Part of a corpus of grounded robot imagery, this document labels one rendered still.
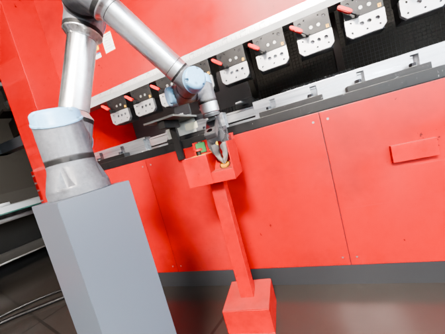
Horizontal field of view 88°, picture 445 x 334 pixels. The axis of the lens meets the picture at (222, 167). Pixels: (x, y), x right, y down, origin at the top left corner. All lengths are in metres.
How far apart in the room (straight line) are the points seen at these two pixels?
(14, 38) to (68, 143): 1.43
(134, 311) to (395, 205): 1.06
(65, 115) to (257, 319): 0.99
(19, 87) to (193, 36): 1.17
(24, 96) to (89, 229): 1.44
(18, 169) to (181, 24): 3.61
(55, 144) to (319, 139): 0.96
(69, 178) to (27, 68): 1.38
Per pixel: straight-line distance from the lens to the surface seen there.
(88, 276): 0.66
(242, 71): 1.29
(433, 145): 1.19
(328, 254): 1.29
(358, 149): 1.14
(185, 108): 1.43
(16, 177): 4.51
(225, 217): 1.00
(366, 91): 1.14
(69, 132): 0.69
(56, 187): 0.68
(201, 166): 0.92
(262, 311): 1.11
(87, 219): 0.64
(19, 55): 2.00
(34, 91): 1.93
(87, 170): 0.68
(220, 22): 1.39
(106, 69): 1.76
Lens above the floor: 0.81
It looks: 6 degrees down
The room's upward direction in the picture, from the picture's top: 15 degrees counter-clockwise
